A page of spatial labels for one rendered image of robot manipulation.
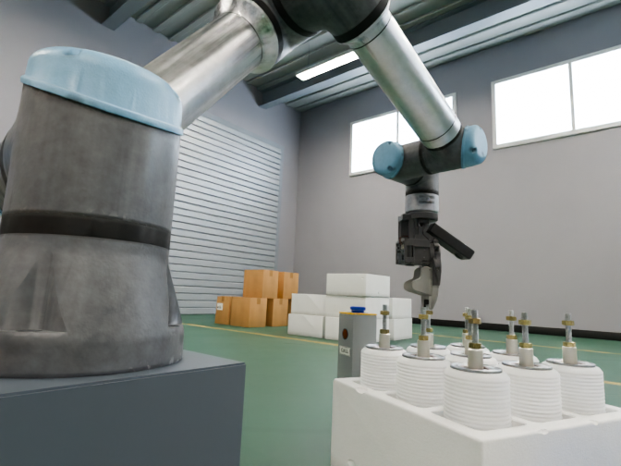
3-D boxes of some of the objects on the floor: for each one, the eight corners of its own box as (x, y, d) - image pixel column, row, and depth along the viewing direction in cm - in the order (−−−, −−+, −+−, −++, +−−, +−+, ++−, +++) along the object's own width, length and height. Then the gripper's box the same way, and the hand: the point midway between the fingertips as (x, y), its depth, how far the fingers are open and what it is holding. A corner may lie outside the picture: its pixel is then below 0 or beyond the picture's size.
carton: (286, 325, 450) (288, 299, 454) (272, 326, 432) (273, 298, 436) (268, 324, 469) (269, 298, 473) (252, 324, 450) (254, 297, 455)
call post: (348, 452, 92) (352, 314, 97) (334, 442, 98) (338, 312, 103) (374, 448, 95) (377, 314, 100) (359, 438, 101) (361, 313, 106)
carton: (236, 322, 468) (237, 296, 473) (249, 324, 453) (250, 297, 457) (214, 323, 446) (216, 295, 451) (227, 324, 430) (229, 296, 435)
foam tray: (484, 599, 48) (481, 440, 51) (329, 469, 83) (333, 378, 86) (656, 531, 65) (647, 413, 68) (467, 446, 100) (466, 370, 103)
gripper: (394, 218, 98) (393, 307, 95) (407, 209, 87) (407, 309, 84) (428, 220, 99) (428, 309, 95) (446, 211, 88) (446, 311, 84)
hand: (431, 303), depth 90 cm, fingers open, 3 cm apart
